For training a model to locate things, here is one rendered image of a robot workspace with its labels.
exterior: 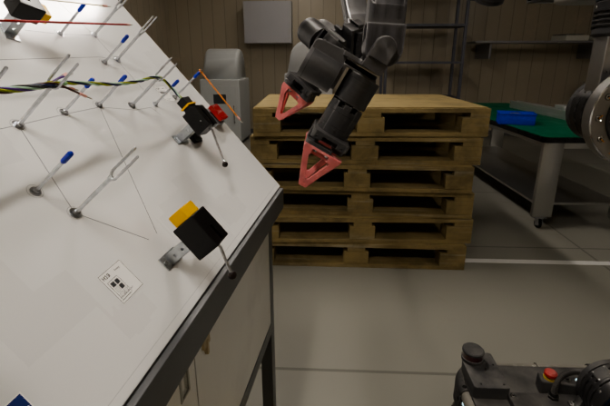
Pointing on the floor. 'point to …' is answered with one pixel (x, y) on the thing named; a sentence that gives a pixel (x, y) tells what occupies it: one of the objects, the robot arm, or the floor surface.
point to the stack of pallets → (377, 181)
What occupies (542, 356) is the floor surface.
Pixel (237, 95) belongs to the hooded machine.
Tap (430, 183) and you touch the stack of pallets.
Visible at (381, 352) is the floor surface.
